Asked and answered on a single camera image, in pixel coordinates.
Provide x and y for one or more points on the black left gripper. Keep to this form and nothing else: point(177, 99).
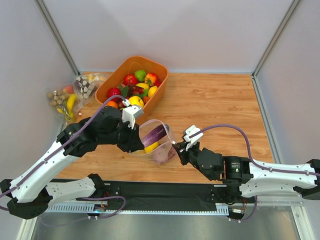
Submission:
point(133, 139)

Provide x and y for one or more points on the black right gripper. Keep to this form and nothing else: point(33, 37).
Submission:
point(186, 154)

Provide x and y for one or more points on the clear polka dot zip bag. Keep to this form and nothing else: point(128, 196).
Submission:
point(166, 142)

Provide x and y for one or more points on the purple fake eggplant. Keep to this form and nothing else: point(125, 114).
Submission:
point(155, 135)

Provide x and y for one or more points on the yellow fake pear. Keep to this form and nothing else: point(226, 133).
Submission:
point(148, 149)

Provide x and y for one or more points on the yellow fake lemon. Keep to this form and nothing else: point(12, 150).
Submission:
point(152, 90)
point(136, 100)

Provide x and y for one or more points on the red fake apple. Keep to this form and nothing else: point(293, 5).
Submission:
point(130, 79)
point(114, 91)

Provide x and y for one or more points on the purple fake fruit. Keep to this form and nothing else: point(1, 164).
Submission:
point(161, 155)

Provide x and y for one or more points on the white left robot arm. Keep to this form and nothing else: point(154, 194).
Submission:
point(33, 193)

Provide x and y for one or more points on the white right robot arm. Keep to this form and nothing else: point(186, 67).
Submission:
point(249, 178)

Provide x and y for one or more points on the fake orange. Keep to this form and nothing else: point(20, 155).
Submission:
point(113, 104)

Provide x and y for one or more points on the yellow fake lemon in basket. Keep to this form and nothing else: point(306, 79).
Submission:
point(152, 90)

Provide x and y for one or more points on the red fake apple in basket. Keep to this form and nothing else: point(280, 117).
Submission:
point(130, 79)

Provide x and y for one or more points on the clear bag with banana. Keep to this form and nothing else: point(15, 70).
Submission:
point(65, 102)

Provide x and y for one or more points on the orange plastic basket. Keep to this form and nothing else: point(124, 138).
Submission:
point(147, 72)

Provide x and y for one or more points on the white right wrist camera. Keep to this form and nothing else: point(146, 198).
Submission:
point(191, 136)

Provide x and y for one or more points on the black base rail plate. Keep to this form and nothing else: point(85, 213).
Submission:
point(159, 196)

